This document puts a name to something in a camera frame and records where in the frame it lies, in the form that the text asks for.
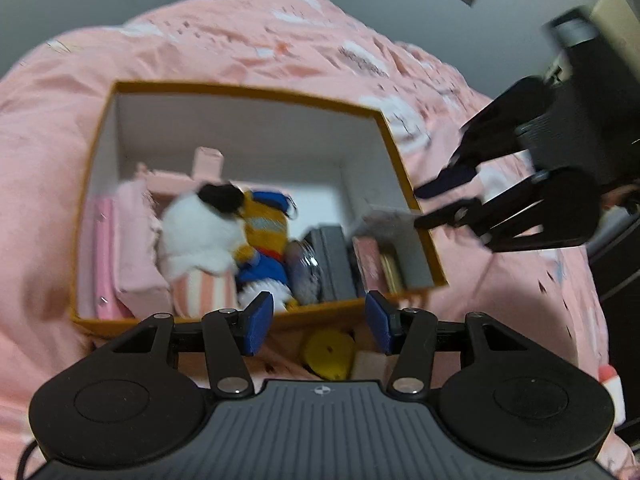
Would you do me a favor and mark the yellow round plastic case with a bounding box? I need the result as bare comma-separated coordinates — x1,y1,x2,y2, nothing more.
302,330,356,380

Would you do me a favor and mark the blue yellow duck plush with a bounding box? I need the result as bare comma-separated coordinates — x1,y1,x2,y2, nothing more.
235,189,298,311

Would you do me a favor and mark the dark grey box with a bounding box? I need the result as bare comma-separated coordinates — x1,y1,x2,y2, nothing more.
302,225,358,303

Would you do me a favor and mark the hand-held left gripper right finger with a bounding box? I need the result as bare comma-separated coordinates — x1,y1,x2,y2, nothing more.
366,290,531,397

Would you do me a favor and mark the pink padded pouch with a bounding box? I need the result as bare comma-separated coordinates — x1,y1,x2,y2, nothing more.
116,180,173,313

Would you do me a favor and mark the glossy printed packet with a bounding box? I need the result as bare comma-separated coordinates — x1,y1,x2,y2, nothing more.
286,239,321,306

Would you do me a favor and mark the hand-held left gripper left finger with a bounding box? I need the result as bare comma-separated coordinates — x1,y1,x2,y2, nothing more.
107,292,275,397

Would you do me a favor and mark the beige wooden board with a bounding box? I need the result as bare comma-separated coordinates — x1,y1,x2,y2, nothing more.
590,0,640,61

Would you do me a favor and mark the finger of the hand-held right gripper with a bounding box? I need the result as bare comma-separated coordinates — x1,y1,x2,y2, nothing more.
415,171,551,253
415,76,551,200

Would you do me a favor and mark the pink printed blanket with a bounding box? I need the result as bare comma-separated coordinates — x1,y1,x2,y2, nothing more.
0,0,640,480

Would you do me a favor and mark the orange cardboard box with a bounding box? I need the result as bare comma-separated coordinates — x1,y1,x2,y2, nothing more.
69,80,448,336

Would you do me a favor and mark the red white small object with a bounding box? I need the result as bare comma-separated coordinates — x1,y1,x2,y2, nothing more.
597,365,628,426

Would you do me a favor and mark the white plush with black top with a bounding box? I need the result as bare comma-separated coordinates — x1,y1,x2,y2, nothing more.
157,182,246,318

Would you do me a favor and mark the black cable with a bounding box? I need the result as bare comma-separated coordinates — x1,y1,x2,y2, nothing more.
15,440,43,480

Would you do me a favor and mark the pink plastic handheld device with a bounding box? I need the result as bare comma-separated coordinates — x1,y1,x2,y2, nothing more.
135,146,224,198

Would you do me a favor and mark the dark red printed box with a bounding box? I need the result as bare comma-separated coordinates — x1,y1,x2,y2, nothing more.
351,236,388,298

